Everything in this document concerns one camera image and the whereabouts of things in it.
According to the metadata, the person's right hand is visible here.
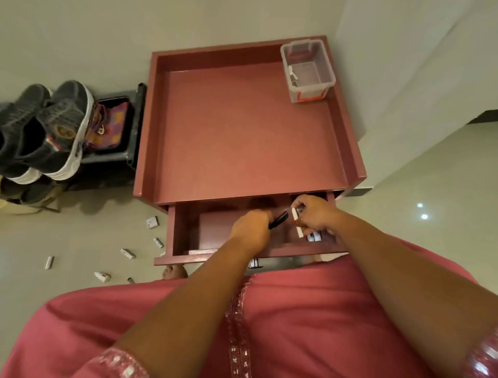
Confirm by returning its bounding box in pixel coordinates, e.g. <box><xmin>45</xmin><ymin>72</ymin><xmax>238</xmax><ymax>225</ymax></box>
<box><xmin>290</xmin><ymin>194</ymin><xmax>343</xmax><ymax>237</ymax></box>

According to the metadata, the person's left hand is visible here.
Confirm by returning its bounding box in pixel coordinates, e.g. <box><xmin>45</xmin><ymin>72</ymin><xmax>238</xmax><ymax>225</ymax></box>
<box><xmin>228</xmin><ymin>209</ymin><xmax>275</xmax><ymax>254</ymax></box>

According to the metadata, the red tray table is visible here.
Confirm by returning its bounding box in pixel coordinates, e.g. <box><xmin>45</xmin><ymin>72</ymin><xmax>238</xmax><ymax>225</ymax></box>
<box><xmin>133</xmin><ymin>35</ymin><xmax>367</xmax><ymax>207</ymax></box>

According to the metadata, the clear plastic box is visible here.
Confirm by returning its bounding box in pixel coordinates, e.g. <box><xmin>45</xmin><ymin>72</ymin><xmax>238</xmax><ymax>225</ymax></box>
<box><xmin>280</xmin><ymin>38</ymin><xmax>337</xmax><ymax>104</ymax></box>

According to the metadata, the black shoe rack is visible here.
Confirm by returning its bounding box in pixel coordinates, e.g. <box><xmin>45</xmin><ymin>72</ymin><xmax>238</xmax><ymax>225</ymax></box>
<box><xmin>0</xmin><ymin>82</ymin><xmax>148</xmax><ymax>192</ymax></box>

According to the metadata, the purple orange checked cloth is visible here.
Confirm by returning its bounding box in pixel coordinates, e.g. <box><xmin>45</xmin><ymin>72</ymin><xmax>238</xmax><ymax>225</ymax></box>
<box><xmin>84</xmin><ymin>102</ymin><xmax>130</xmax><ymax>151</ymax></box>

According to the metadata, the dark grey sneaker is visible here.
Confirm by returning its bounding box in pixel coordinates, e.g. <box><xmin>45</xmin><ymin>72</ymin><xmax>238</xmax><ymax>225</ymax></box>
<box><xmin>17</xmin><ymin>80</ymin><xmax>95</xmax><ymax>182</ymax></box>
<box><xmin>0</xmin><ymin>84</ymin><xmax>53</xmax><ymax>185</ymax></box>

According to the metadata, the person's left forearm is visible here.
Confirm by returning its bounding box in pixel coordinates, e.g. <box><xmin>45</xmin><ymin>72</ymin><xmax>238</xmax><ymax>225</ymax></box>
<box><xmin>115</xmin><ymin>235</ymin><xmax>257</xmax><ymax>378</ymax></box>

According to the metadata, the person's right forearm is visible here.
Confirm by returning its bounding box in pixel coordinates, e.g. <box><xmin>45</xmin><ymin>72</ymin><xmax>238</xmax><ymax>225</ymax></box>
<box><xmin>330</xmin><ymin>212</ymin><xmax>498</xmax><ymax>378</ymax></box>

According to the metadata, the person's left foot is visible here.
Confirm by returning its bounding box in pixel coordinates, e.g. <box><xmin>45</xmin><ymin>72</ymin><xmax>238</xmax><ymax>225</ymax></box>
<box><xmin>162</xmin><ymin>264</ymin><xmax>188</xmax><ymax>280</ymax></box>

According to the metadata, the pink embroidered tunic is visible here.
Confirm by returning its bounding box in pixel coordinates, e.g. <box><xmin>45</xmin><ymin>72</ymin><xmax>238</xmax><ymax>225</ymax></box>
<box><xmin>0</xmin><ymin>239</ymin><xmax>498</xmax><ymax>378</ymax></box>

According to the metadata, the black plastic tray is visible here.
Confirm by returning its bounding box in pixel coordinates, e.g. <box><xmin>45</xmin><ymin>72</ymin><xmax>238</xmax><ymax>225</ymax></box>
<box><xmin>81</xmin><ymin>96</ymin><xmax>135</xmax><ymax>153</ymax></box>

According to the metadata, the olive brown sandal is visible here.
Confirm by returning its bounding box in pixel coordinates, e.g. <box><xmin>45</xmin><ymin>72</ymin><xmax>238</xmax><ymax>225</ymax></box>
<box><xmin>19</xmin><ymin>181</ymin><xmax>67</xmax><ymax>207</ymax></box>

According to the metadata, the beige slipper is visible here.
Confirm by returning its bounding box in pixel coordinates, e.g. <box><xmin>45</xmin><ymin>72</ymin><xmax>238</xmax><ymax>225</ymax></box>
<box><xmin>0</xmin><ymin>200</ymin><xmax>42</xmax><ymax>215</ymax></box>

